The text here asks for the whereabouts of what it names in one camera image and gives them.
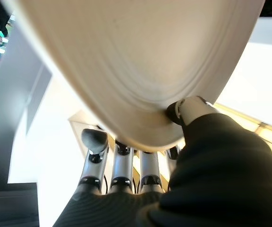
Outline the beige deep bowl plate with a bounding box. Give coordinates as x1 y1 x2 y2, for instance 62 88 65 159
0 0 265 153

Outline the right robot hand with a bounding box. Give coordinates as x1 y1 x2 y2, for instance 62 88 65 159
53 95 272 227

